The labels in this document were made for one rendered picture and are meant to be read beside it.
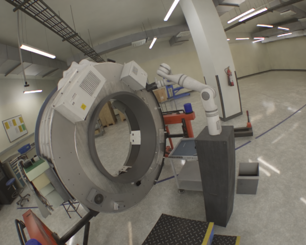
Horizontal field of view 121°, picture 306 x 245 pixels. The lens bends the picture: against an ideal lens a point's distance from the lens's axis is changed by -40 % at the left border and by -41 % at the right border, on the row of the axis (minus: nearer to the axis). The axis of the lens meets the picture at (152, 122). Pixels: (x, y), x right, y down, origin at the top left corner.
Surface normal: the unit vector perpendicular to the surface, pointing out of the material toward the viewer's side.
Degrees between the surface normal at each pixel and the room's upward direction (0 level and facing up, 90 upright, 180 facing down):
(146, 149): 42
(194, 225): 0
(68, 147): 90
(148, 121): 89
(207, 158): 90
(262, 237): 0
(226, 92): 90
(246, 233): 0
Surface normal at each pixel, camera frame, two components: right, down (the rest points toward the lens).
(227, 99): 0.15, 0.24
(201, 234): -0.29, -0.92
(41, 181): 0.82, -0.09
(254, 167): -0.54, 0.39
